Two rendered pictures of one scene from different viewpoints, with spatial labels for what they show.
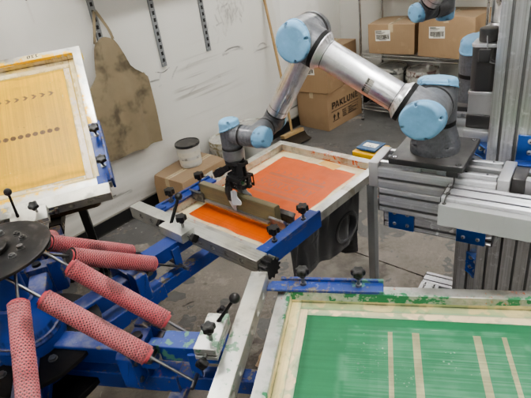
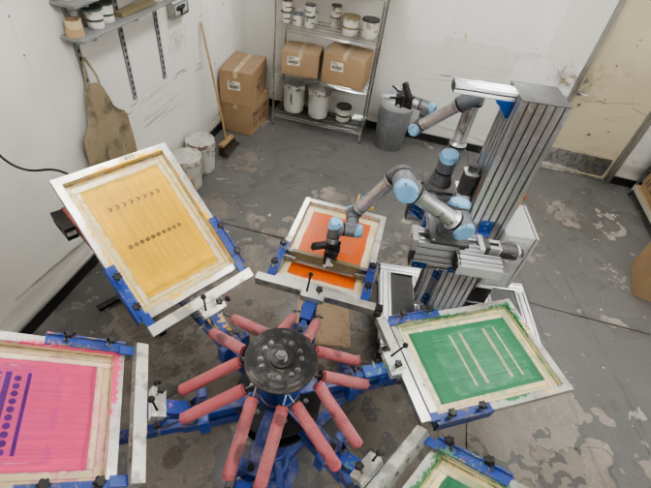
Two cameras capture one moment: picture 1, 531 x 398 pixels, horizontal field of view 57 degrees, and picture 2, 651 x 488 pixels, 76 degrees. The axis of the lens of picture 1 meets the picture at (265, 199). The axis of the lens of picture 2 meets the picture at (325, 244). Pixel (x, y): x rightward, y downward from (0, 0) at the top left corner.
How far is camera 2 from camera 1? 148 cm
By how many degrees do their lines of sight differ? 33
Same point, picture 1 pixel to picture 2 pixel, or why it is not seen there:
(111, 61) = (100, 105)
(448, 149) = not seen: hidden behind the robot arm
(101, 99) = (95, 143)
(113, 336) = (356, 382)
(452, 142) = not seen: hidden behind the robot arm
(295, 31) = (412, 189)
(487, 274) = (446, 279)
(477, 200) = (475, 261)
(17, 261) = (310, 361)
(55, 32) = (51, 84)
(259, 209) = (345, 268)
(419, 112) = (466, 229)
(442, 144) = not seen: hidden behind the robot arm
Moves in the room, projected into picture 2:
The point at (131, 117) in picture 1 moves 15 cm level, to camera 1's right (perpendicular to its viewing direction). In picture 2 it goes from (117, 153) to (137, 149)
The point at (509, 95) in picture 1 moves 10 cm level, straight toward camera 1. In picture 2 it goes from (482, 203) to (488, 215)
